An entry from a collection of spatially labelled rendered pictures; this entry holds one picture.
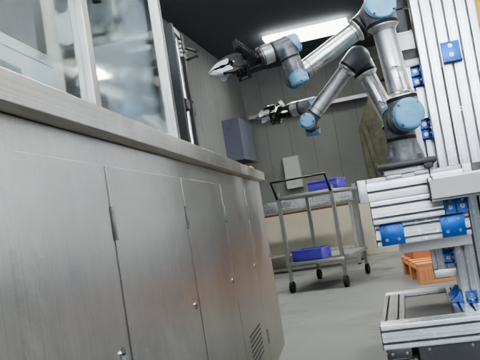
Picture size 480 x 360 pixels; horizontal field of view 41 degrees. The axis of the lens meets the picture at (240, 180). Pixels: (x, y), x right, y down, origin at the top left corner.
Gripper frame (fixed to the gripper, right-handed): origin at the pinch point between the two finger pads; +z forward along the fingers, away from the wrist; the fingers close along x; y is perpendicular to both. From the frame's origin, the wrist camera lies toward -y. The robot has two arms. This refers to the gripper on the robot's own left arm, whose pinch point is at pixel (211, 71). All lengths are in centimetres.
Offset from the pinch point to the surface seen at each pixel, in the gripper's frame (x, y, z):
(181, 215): -88, -49, 29
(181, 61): 11.6, 0.4, 8.3
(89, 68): -81, -92, 33
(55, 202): -117, -105, 42
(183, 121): -16.2, 1.6, 16.9
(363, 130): 381, 612, -255
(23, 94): -113, -120, 38
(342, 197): 193, 453, -133
